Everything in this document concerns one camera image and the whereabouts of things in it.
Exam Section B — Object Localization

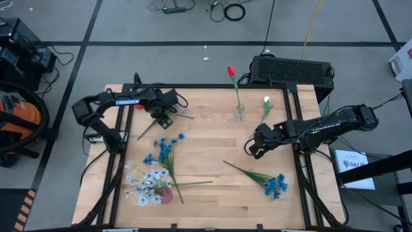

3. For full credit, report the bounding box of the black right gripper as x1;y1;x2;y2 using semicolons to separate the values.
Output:
249;123;287;160

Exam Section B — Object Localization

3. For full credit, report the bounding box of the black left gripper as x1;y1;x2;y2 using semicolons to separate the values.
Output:
148;89;180;130

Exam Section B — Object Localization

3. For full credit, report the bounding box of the white artificial blossom bunch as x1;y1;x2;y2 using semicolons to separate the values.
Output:
124;160;173;208
136;105;190;141

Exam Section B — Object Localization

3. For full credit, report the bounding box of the blue artificial flower bunch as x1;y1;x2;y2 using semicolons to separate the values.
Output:
223;160;289;201
143;132;187;205

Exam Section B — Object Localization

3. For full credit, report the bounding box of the white artificial tulip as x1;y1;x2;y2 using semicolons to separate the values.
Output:
249;95;274;140

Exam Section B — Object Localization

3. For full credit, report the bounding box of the clear glass vase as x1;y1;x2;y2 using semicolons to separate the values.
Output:
234;103;245;122

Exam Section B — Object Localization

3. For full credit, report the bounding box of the small pink round vase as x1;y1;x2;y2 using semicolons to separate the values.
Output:
160;188;174;204

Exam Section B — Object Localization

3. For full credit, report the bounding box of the black mesh computer case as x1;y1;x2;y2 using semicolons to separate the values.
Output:
249;55;335;104

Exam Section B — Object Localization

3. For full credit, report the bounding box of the white labelled device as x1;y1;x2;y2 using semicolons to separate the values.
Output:
86;132;106;144

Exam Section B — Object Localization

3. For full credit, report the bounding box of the white printed sheet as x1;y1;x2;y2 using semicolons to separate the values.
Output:
333;149;377;191

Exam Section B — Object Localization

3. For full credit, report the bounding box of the black power strip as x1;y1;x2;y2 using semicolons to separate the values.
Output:
162;6;187;15

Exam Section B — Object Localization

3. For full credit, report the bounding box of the black metal stand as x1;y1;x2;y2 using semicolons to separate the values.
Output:
336;151;412;232

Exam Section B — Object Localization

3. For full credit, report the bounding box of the orange black vacuum cleaner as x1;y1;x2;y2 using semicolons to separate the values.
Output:
0;80;52;154

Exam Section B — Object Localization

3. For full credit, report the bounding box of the black equipment case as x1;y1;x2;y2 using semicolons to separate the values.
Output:
0;17;58;92

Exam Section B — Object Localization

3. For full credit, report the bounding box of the white box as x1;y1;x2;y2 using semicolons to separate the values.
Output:
388;38;412;83

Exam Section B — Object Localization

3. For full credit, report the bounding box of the hazard striped floor mat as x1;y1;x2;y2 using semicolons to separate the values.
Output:
0;188;37;232

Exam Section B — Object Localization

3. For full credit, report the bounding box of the black aluminium table frame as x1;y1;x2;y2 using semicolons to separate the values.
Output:
77;73;347;232

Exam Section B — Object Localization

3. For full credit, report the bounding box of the coiled black cable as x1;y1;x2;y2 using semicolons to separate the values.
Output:
223;3;247;23

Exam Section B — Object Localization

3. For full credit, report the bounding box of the black hanging cable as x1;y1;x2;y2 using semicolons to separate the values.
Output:
259;0;276;55

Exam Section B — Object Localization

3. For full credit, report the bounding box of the yellow cable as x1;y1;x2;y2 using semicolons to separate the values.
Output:
301;0;323;61

